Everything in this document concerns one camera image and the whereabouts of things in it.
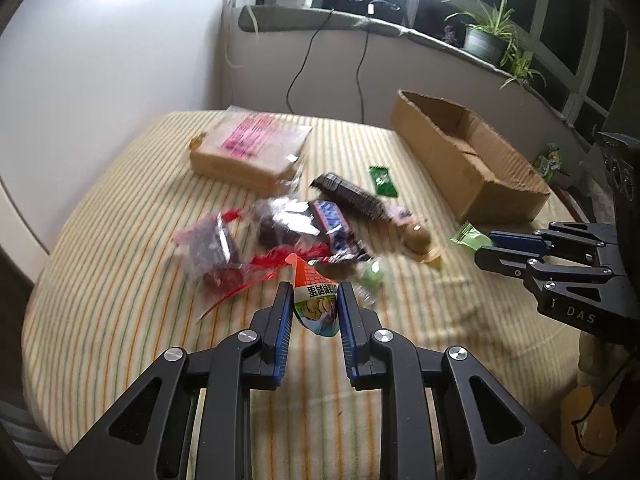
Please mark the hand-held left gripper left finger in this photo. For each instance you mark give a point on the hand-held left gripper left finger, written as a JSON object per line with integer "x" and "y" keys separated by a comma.
{"x": 284, "y": 340}

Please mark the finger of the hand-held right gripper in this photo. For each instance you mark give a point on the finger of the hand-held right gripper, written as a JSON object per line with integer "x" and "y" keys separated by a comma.
{"x": 505, "y": 262}
{"x": 515, "y": 241}

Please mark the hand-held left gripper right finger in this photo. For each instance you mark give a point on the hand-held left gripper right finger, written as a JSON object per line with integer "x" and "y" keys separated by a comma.
{"x": 350, "y": 340}

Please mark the light green candy packet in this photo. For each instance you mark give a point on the light green candy packet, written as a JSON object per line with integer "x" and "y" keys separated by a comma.
{"x": 470, "y": 237}

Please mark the triangular orange green snack packet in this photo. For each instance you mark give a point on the triangular orange green snack packet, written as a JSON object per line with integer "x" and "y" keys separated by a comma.
{"x": 315, "y": 305}

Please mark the clear green jelly packet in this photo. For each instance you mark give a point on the clear green jelly packet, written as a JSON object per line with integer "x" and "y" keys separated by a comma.
{"x": 372, "y": 275}

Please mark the brown cardboard box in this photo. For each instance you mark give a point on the brown cardboard box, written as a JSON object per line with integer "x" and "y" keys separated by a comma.
{"x": 480, "y": 180}

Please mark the brown round snack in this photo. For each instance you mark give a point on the brown round snack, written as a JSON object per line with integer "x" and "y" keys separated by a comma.
{"x": 417, "y": 237}

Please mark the pink candy packet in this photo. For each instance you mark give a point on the pink candy packet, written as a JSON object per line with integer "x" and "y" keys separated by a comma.
{"x": 402, "y": 215}

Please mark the blue brown chocolate bar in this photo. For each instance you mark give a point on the blue brown chocolate bar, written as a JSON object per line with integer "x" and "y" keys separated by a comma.
{"x": 332, "y": 225}

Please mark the clear red-edged bag of dates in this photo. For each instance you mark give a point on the clear red-edged bag of dates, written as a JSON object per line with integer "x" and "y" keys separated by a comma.
{"x": 280, "y": 220}
{"x": 210, "y": 250}

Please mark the dark green candy packet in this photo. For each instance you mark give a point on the dark green candy packet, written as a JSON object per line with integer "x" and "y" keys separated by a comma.
{"x": 383, "y": 181}

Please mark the long dark chocolate bar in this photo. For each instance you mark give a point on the long dark chocolate bar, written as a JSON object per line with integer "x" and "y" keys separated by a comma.
{"x": 350, "y": 195}

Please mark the green white snack bag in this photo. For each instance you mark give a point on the green white snack bag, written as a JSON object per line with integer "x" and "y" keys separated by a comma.
{"x": 550, "y": 160}

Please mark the striped yellow blanket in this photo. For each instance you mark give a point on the striped yellow blanket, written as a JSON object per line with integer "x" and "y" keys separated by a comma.
{"x": 125, "y": 310}

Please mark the beige printed cloth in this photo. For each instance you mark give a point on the beige printed cloth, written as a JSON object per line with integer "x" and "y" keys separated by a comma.
{"x": 597, "y": 430}

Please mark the small spider plant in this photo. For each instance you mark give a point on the small spider plant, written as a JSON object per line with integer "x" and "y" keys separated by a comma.
{"x": 520, "y": 67}

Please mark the bagged sliced bread loaf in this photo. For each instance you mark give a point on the bagged sliced bread loaf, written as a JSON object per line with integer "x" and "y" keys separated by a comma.
{"x": 240, "y": 155}

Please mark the potted spider plant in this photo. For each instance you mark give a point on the potted spider plant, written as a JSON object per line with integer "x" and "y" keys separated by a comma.
{"x": 482, "y": 42}

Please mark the purple flower plant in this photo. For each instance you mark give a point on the purple flower plant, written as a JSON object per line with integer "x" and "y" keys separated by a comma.
{"x": 450, "y": 35}

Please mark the grey striped cloth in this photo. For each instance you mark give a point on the grey striped cloth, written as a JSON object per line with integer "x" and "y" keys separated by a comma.
{"x": 25, "y": 440}

